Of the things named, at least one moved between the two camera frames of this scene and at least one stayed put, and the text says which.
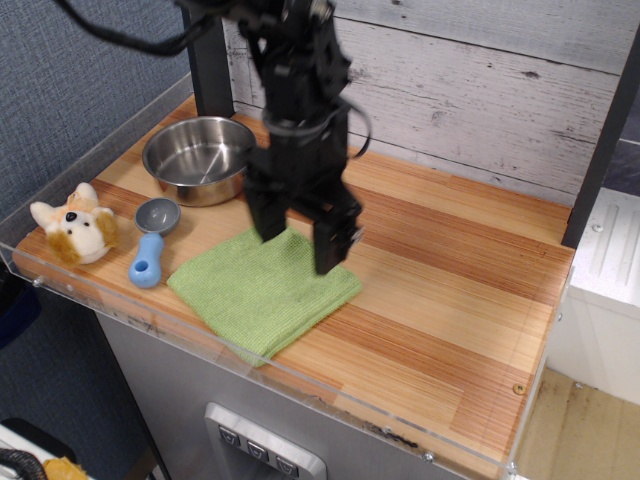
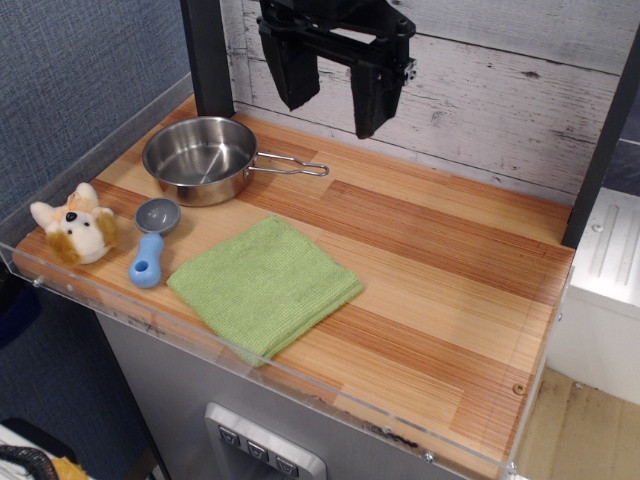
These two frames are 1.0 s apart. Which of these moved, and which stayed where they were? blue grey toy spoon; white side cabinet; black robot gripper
Moved: black robot gripper
Stayed: white side cabinet; blue grey toy spoon
